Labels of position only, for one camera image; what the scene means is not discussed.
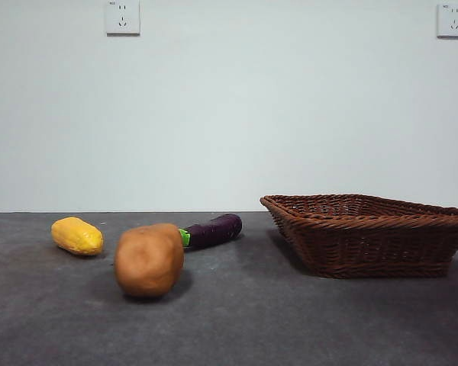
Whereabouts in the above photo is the yellow corn cob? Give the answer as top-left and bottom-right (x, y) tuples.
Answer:
(50, 216), (105, 257)

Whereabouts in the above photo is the white wall socket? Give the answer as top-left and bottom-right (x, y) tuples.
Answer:
(436, 3), (458, 39)
(105, 0), (141, 37)

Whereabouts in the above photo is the brown potato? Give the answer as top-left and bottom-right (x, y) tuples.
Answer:
(114, 223), (185, 300)

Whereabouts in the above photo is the purple eggplant with green stem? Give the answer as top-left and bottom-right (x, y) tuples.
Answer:
(178, 213), (244, 252)

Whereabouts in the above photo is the brown woven wicker basket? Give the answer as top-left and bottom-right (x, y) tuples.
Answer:
(259, 193), (458, 280)

